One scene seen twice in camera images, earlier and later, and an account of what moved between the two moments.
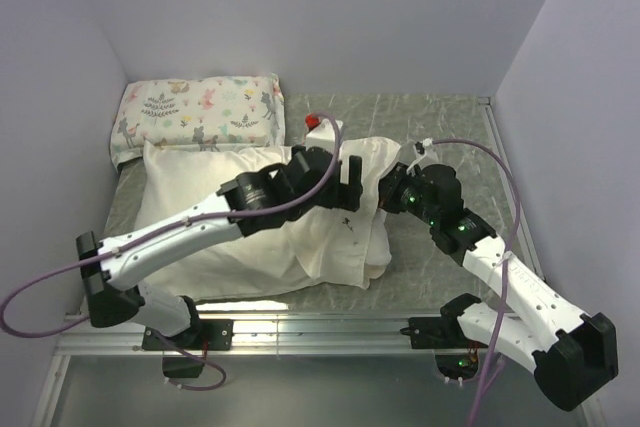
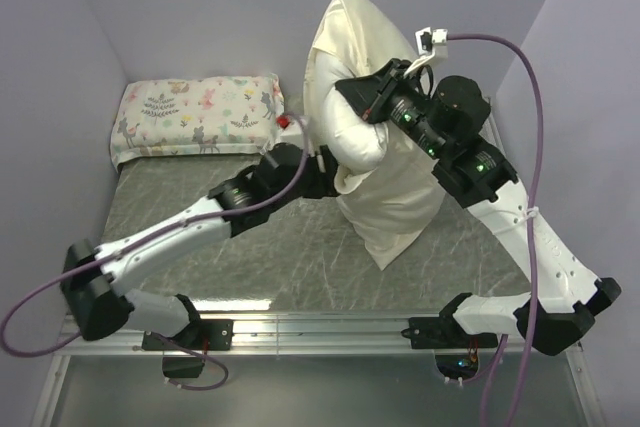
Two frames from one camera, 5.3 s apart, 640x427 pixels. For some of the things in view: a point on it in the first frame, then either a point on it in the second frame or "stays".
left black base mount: (215, 335) stays
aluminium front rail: (264, 334) stays
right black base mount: (456, 354) stays
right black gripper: (390, 185) to (370, 94)
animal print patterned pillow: (214, 113) stays
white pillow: (173, 180) to (359, 144)
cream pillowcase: (355, 243) to (398, 197)
